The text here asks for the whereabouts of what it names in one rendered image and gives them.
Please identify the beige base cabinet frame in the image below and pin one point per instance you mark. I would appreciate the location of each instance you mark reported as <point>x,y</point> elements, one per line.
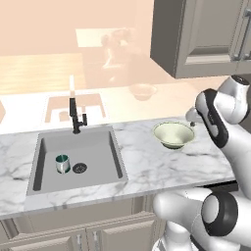
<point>75,214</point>

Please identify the silver mug with teal inside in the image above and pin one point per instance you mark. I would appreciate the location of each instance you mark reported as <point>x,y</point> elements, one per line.
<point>62,165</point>

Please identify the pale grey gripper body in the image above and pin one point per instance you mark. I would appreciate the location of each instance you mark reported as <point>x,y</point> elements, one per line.
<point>192,115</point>

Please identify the grey wall cabinet door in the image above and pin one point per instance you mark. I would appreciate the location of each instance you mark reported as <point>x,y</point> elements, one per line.
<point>209,29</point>
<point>247,67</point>

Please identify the black tap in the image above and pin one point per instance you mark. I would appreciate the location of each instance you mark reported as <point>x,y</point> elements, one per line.
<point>75,119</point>

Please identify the black sink drain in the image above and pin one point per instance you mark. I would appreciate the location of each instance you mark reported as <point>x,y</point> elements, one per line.
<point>79,168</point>

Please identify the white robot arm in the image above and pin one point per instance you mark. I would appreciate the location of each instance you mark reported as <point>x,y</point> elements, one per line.
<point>237,147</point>

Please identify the pale green bowl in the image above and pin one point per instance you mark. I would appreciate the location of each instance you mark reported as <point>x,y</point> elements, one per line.
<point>173,134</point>

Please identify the grey wall cabinet carcass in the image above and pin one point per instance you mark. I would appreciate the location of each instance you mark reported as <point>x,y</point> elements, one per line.
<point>165,36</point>

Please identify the beige base cabinet door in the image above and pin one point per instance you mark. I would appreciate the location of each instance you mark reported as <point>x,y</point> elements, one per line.
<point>39,243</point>
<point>127,233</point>

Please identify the grey sink basin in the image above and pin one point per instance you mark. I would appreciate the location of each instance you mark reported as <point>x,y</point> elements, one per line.
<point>81,153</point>

